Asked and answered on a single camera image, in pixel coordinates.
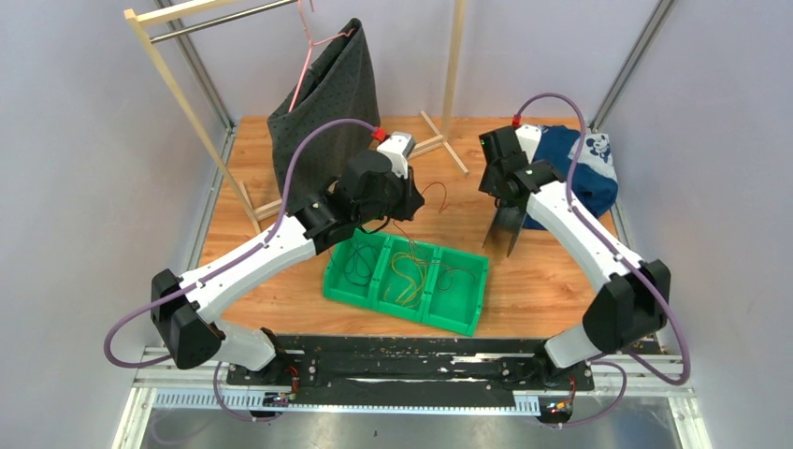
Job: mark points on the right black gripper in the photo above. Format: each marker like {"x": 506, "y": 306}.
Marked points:
{"x": 486, "y": 184}

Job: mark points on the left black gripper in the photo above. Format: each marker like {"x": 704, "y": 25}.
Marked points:
{"x": 411, "y": 199}

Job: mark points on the grey plastic cable spool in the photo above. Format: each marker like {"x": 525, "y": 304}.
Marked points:
{"x": 505, "y": 228}

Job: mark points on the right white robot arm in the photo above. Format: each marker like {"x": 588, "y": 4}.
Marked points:
{"x": 631, "y": 293}

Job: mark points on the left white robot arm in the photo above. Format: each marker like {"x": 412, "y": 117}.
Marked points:
{"x": 191, "y": 323}

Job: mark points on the blue printed t-shirt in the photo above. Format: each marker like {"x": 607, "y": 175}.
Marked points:
{"x": 594, "y": 181}

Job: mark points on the dark grey dotted garment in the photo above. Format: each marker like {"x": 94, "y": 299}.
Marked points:
{"x": 339, "y": 84}

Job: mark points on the green three-compartment bin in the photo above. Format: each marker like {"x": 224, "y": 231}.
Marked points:
{"x": 412, "y": 280}

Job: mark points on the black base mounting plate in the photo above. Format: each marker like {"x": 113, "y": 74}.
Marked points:
{"x": 410, "y": 372}

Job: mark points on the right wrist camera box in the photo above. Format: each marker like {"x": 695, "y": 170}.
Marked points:
{"x": 529, "y": 139}

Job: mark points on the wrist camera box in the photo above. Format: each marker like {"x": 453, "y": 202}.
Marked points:
{"x": 529, "y": 139}
{"x": 398, "y": 148}

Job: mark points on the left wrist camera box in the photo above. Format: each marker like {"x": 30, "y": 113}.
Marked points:
{"x": 398, "y": 148}

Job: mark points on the pink wire hanger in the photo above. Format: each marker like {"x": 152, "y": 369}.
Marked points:
{"x": 312, "y": 44}

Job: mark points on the aluminium frame rail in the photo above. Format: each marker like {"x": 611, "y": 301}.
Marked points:
{"x": 610, "y": 381}

